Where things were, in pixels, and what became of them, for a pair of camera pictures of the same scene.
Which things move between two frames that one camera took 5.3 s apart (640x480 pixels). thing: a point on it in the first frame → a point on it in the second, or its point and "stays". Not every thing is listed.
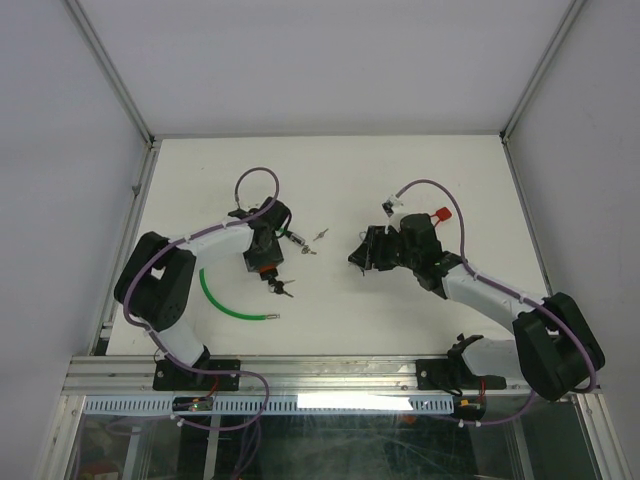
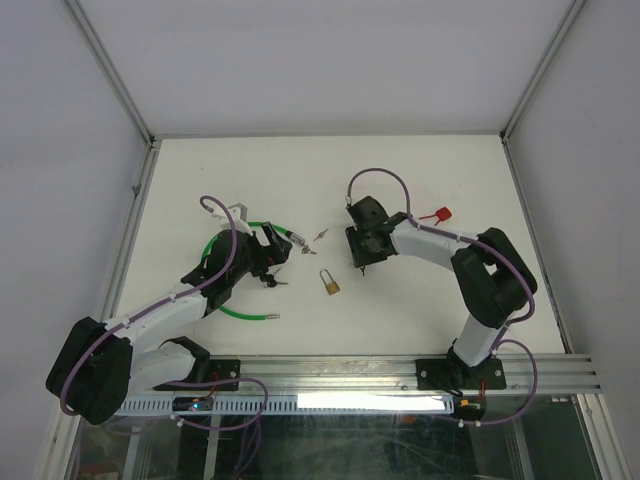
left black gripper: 273,257 stays
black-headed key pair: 278,287 → 270,280
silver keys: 306,250 stays
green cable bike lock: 290,235 stays
